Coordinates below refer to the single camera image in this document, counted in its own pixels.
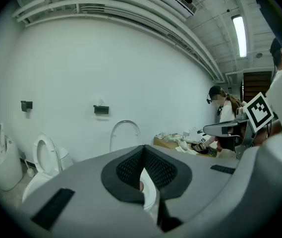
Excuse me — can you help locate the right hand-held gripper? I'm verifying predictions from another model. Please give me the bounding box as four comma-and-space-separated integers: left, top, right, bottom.
203, 92, 275, 159

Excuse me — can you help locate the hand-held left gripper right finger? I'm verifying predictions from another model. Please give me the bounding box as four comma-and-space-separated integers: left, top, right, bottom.
143, 144, 240, 233

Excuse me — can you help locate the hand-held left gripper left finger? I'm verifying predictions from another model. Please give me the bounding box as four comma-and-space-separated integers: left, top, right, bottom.
21, 144, 168, 238

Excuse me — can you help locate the white plastic toilet lid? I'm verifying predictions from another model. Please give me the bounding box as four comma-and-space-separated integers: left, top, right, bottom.
109, 119, 142, 154

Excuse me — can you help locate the person's right forearm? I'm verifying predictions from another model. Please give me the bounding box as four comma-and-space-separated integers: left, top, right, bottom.
256, 119, 282, 147

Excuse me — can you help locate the white ceramic toilet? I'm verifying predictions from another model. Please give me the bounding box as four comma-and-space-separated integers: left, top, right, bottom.
139, 167, 158, 212
21, 132, 74, 204
0, 122, 24, 192

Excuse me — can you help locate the large cardboard box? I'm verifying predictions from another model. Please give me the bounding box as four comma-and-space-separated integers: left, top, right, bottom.
153, 136, 221, 158

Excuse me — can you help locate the clear crumpled plastic wrap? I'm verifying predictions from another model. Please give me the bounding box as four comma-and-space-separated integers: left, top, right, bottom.
165, 132, 184, 142

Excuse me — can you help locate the brown wooden door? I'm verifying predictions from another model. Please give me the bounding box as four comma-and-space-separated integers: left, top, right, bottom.
242, 70, 273, 104

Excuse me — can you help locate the long ceiling light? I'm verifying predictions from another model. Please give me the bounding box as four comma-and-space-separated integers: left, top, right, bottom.
231, 15, 248, 58

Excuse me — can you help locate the white ceiling air vent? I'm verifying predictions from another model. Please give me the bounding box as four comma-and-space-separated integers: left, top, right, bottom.
153, 0, 198, 16

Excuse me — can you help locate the dark wall tissue holder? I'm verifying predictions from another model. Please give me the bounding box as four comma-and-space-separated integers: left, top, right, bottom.
93, 97, 110, 116
20, 100, 34, 113

